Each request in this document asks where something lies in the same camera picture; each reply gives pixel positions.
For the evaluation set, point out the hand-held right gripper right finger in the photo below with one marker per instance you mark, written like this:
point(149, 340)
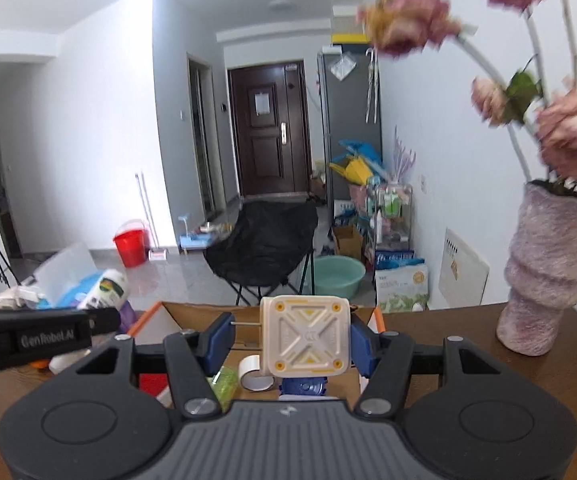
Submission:
point(364, 347)

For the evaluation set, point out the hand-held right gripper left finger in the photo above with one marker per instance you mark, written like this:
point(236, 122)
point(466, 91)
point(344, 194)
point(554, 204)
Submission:
point(216, 345)

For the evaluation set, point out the cardboard box with orange rim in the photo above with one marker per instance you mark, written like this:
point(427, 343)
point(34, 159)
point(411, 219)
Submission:
point(183, 315)

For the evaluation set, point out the cream square plastic device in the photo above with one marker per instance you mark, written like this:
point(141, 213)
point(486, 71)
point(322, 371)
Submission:
point(308, 335)

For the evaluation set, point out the red and white lint brush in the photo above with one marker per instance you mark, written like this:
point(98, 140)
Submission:
point(153, 387)

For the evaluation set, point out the white bottle with green label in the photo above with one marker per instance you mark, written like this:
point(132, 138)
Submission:
point(106, 287)

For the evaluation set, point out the green textured item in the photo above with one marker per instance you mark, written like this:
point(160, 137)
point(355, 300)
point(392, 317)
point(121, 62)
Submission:
point(224, 385)

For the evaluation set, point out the clear container with white lid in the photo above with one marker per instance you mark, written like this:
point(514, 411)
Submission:
point(13, 300)

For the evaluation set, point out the white tape roll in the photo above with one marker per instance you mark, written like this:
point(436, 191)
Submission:
point(256, 375)

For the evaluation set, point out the white and blue bags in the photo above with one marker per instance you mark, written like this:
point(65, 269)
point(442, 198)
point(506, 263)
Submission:
point(401, 285)

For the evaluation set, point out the blue round plastic item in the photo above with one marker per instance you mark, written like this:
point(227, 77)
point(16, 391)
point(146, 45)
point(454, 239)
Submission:
point(303, 389)

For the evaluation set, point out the green plastic basin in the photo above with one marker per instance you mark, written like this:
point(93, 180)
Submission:
point(341, 275)

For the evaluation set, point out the purple tissue pack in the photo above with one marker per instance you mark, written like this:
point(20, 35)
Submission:
point(127, 317)

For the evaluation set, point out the blue tissue pack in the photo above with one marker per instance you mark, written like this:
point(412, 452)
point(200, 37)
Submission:
point(76, 287)

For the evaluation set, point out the small open cardboard box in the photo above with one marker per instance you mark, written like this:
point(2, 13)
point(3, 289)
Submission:
point(347, 242)

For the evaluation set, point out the blue pet feeder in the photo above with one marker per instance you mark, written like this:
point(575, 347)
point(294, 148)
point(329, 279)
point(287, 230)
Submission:
point(196, 240)

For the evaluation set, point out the black folding chair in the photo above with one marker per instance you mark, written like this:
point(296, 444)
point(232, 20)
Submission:
point(263, 245)

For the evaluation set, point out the white board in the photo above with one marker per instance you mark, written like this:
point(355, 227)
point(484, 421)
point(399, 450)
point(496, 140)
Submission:
point(461, 272)

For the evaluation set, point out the red bucket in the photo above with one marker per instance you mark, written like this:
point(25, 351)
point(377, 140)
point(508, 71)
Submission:
point(131, 245)

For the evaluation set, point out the white mop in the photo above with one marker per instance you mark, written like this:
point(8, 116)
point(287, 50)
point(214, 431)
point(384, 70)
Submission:
point(148, 215)

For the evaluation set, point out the pink bucket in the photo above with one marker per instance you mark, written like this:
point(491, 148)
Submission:
point(357, 195)

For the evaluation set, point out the blue and yellow plastic toys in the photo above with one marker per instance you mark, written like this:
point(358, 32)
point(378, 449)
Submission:
point(358, 162)

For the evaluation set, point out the purple wing decoration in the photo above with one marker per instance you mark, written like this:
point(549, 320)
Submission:
point(402, 157)

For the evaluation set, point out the pink textured vase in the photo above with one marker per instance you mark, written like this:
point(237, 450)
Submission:
point(548, 270)

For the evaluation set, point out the dark brown door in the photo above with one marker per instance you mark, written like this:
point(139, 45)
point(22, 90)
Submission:
point(268, 135)

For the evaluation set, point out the grey refrigerator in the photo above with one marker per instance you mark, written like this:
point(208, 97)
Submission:
point(348, 110)

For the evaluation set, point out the clear folded umbrella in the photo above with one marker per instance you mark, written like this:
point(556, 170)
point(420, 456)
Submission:
point(372, 85)

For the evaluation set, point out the yellow box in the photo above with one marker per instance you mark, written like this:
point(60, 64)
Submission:
point(349, 36)

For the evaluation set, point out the dried pink rose bouquet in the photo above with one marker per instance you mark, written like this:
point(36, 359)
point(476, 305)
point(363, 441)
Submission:
point(408, 20)

